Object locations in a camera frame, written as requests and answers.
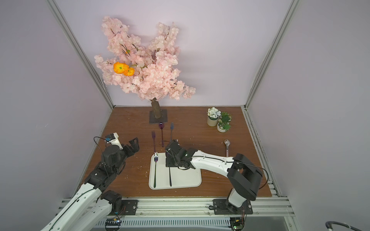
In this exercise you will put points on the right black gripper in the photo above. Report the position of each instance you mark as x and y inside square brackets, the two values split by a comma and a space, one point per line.
[173, 152]

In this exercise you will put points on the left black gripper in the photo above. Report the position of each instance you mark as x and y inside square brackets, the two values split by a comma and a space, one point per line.
[128, 147]

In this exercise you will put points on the rainbow iridescent fork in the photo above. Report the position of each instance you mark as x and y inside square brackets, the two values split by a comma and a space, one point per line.
[156, 157]

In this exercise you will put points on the white square tray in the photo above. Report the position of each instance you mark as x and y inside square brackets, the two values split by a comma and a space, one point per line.
[180, 178]

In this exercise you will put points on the dark purple spoon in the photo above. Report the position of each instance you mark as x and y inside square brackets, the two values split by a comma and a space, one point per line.
[170, 177]

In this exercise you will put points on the blue fork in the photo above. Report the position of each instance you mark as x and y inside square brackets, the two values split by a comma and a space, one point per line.
[171, 128]

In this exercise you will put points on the silver pink spoon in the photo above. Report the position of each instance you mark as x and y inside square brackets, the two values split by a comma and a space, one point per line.
[227, 144]

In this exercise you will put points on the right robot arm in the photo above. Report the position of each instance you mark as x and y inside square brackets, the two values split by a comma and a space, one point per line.
[245, 177]

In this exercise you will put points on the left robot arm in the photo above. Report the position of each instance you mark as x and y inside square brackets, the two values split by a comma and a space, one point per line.
[92, 202]

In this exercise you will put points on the purple fork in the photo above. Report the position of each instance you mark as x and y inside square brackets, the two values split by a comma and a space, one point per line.
[153, 134]

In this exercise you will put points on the magenta purple spoon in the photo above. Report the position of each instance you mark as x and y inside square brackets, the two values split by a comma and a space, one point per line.
[161, 126]

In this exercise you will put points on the white flowers in beige pot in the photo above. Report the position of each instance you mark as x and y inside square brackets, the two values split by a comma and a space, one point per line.
[213, 116]

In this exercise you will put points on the green plant in white pot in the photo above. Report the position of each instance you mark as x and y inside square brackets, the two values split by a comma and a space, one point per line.
[224, 122]

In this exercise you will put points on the pink cherry blossom tree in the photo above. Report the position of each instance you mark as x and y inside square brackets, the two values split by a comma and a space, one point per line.
[155, 74]

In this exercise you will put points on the left circuit board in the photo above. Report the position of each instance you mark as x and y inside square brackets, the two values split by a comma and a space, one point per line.
[113, 224]

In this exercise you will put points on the circuit board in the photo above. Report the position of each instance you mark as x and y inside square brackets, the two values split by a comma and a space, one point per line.
[113, 224]
[236, 224]

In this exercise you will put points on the orange artificial flower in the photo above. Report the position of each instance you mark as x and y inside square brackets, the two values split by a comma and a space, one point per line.
[122, 68]

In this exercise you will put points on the right circuit board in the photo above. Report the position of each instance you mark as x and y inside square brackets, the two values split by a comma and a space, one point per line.
[236, 224]

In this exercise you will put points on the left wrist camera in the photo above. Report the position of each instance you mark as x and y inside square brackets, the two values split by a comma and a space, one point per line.
[113, 139]

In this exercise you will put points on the dark metal tree base plate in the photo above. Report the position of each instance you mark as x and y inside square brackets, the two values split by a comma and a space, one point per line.
[162, 119]

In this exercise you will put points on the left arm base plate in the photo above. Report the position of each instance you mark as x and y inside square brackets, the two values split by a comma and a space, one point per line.
[128, 207]

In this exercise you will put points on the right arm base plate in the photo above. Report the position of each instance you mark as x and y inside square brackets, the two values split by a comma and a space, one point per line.
[223, 207]

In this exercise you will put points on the aluminium front rail frame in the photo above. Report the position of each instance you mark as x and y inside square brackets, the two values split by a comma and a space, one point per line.
[176, 208]

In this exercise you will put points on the left corner aluminium post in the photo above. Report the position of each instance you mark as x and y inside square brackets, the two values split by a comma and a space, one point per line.
[57, 13]

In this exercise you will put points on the corner aluminium post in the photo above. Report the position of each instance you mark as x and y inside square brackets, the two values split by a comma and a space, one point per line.
[57, 13]
[266, 62]

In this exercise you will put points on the right corner aluminium post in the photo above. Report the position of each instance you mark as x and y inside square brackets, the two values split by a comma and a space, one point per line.
[266, 62]

